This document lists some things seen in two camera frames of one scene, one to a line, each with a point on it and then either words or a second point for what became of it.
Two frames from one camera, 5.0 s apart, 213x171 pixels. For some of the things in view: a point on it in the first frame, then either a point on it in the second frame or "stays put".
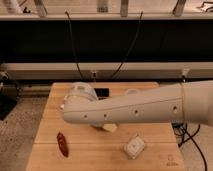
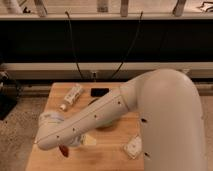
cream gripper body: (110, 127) to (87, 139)
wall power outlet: (94, 74) stays put
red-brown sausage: (62, 143) stays put
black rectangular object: (102, 92) stays put
